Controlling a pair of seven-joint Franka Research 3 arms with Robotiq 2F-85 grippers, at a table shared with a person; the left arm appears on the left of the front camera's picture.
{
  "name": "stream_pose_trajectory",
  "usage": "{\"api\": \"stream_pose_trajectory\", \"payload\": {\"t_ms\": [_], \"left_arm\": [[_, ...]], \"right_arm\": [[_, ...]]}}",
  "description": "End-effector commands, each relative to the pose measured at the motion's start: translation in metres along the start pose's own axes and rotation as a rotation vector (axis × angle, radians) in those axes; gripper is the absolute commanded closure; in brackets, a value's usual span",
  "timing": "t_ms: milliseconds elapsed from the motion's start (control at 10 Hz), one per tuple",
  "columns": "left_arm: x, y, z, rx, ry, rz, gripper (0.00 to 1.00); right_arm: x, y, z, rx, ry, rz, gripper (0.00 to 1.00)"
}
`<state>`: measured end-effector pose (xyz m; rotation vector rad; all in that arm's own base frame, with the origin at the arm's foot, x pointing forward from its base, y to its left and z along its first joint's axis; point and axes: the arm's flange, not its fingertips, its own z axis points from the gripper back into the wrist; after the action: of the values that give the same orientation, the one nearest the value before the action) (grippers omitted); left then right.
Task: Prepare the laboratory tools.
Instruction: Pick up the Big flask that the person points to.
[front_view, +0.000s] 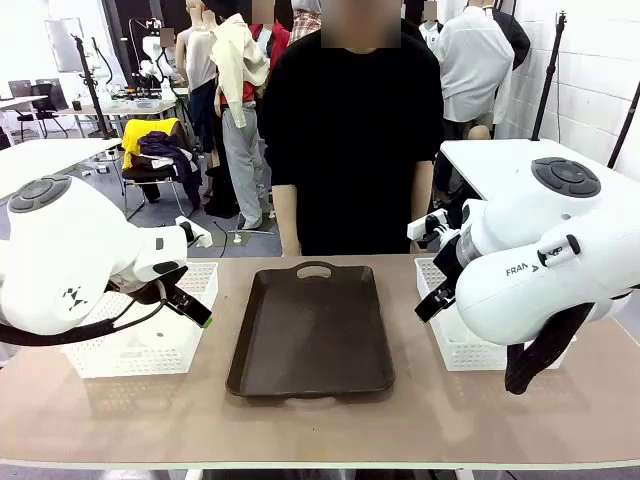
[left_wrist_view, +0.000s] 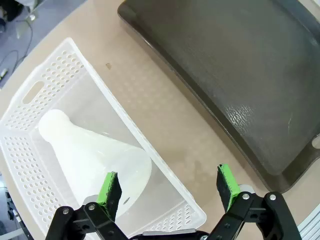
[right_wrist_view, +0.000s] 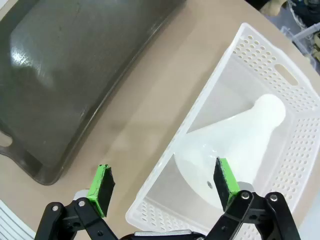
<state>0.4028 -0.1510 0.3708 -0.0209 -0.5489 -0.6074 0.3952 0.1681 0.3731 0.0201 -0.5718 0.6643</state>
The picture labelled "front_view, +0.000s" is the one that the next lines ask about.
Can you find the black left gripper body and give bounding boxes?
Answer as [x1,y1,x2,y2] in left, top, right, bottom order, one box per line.
[107,277,176,307]

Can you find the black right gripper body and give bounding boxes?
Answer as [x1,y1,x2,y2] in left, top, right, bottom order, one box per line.
[432,234,469,294]

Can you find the person's right forearm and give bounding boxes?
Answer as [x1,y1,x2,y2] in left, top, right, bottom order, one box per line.
[272,183,301,246]

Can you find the person's left forearm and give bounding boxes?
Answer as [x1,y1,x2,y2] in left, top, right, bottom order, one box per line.
[410,159,435,224]

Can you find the white perforated plastic basket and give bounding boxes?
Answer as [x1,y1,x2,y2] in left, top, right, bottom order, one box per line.
[60,260,220,380]
[413,255,570,372]

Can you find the dark brown plastic tray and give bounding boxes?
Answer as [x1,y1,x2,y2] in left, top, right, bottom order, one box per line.
[225,260,396,400]

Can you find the dark purple clothes pile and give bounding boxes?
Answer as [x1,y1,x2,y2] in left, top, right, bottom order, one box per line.
[137,130,204,211]

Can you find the person's torso in black t-shirt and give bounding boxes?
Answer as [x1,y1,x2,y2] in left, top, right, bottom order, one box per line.
[259,29,446,256]

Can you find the yellow cloth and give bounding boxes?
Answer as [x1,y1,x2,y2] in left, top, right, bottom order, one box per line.
[121,118,180,171]

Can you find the mannequin in white shirt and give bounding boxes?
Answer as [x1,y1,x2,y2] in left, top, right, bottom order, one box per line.
[432,2,516,141]

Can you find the black tripod stand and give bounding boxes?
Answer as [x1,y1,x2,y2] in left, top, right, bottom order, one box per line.
[72,34,115,140]
[530,9,569,141]

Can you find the black office chair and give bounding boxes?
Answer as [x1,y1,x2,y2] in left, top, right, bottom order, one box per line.
[14,82,70,140]

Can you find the black slanted stand pole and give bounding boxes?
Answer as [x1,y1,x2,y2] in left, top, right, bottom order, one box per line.
[607,79,640,169]

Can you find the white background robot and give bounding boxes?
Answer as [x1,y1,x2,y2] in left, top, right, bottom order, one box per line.
[138,19,176,84]

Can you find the mannequin in white tank top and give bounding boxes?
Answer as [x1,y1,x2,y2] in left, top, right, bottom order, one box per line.
[174,0,220,171]

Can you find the mannequin cream jacket grey trousers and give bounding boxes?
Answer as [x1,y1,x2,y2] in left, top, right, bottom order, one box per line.
[208,0,274,231]

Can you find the white board panel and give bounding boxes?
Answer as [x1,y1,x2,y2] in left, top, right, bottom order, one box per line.
[44,18,86,74]

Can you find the mannequin in red shirt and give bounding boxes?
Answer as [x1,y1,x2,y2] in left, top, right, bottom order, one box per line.
[249,22,291,101]

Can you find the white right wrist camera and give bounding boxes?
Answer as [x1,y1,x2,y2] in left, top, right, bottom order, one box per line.
[407,208,459,250]

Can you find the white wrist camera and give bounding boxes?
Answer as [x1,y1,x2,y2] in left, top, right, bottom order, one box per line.
[407,208,459,250]
[174,215,214,249]

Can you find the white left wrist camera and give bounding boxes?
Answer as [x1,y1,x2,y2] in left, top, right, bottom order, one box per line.
[174,215,214,249]

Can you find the black sleeved left arm cable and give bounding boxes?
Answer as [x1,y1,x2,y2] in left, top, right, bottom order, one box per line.
[0,280,169,347]

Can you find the black sleeved arm cable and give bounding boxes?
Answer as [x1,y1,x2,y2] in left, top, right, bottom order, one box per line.
[503,299,596,396]
[0,280,169,347]

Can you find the black sleeved right arm cable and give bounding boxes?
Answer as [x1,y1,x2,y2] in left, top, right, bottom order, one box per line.
[503,299,596,396]

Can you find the metal frame chair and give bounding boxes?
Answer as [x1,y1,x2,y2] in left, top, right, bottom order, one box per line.
[122,118,201,221]

